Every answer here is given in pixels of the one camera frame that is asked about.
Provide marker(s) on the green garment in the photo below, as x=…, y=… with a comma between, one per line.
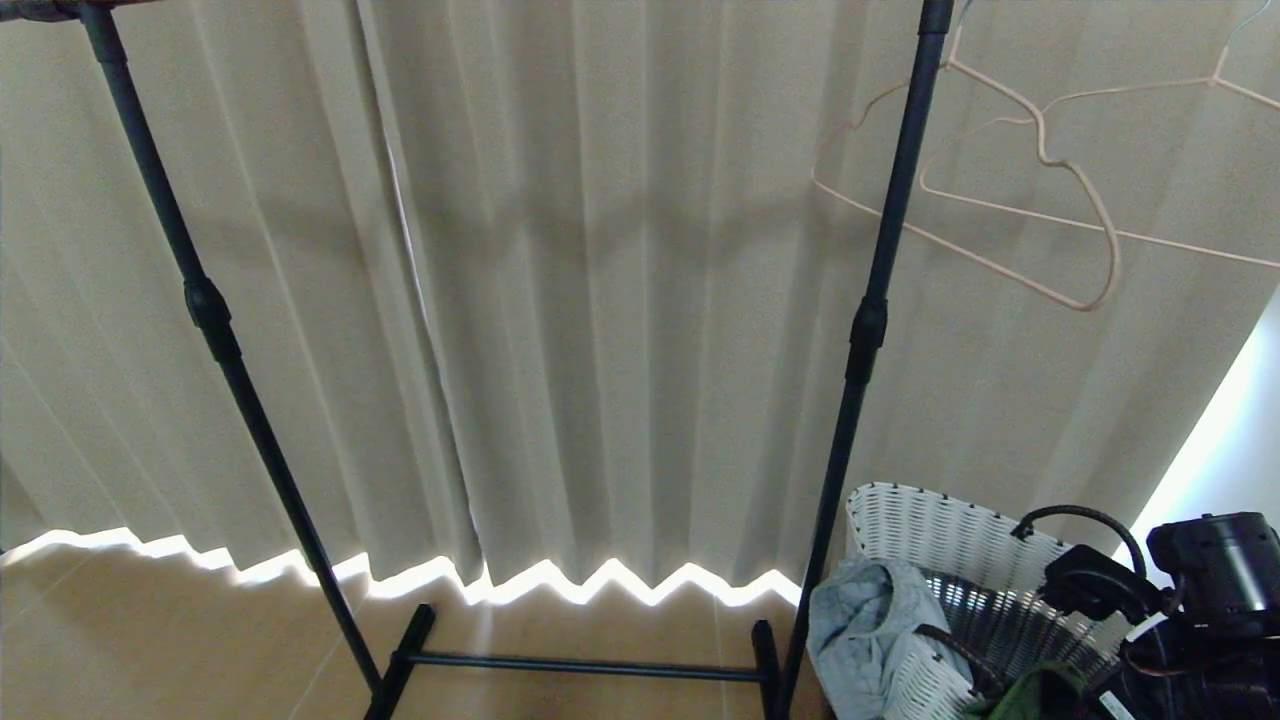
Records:
x=1000, y=702

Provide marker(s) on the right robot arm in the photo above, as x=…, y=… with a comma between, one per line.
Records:
x=1215, y=570

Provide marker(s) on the white laundry basket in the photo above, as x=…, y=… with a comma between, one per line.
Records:
x=930, y=530

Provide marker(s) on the black clothes rack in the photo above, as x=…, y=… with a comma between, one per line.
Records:
x=205, y=305

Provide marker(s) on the pink clothes hanger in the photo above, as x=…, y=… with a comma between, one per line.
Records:
x=1200, y=248
x=1112, y=245

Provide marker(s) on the beige curtain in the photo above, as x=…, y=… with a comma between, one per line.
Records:
x=620, y=300

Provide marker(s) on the pale grey garment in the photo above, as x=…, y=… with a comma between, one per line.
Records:
x=860, y=640

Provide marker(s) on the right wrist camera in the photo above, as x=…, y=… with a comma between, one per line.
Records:
x=1095, y=585

